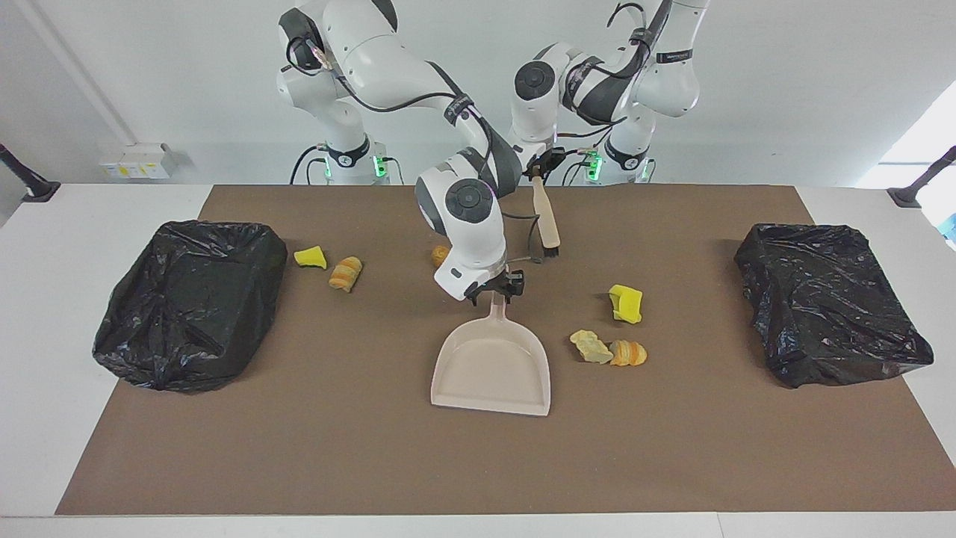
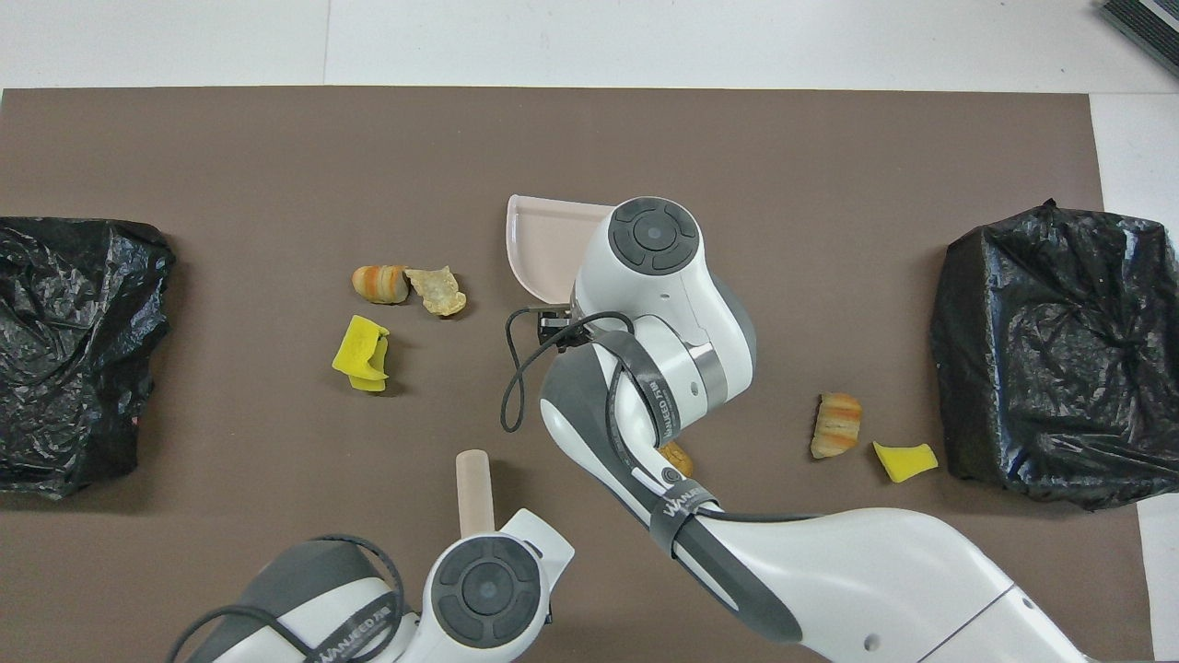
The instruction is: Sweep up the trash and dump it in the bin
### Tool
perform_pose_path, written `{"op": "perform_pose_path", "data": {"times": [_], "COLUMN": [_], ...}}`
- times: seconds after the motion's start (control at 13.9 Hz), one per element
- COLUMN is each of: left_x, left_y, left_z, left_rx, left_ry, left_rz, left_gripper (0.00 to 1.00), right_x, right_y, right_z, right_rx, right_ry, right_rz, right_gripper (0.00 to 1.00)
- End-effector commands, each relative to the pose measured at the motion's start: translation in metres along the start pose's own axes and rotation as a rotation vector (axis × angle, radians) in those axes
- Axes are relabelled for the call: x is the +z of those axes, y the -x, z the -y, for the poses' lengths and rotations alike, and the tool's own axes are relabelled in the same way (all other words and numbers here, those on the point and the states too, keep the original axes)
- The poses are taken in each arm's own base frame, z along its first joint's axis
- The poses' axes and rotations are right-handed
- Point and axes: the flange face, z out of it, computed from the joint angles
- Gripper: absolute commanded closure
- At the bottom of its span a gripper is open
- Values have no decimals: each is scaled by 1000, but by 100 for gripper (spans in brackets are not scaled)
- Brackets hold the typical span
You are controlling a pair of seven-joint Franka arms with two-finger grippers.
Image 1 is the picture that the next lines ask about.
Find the beige plastic dustpan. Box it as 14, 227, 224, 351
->
430, 291, 552, 418

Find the black clamp stand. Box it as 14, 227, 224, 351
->
0, 142, 62, 204
887, 145, 956, 209

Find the pale crumpled pastry piece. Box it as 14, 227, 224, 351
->
570, 330, 615, 365

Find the beige brush with black bristles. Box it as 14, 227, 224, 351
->
530, 175, 562, 261

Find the white wall cable conduit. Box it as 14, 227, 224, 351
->
19, 0, 139, 146

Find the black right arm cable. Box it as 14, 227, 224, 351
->
286, 34, 497, 176

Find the brown table mat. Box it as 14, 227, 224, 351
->
55, 185, 956, 516

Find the black base cable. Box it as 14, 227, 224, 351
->
290, 144, 330, 185

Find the white wall socket box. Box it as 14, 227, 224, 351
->
99, 142, 180, 180

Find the black bag lined bin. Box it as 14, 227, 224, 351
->
734, 223, 935, 389
93, 220, 288, 394

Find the striped bread roll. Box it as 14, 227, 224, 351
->
329, 256, 364, 293
609, 340, 648, 368

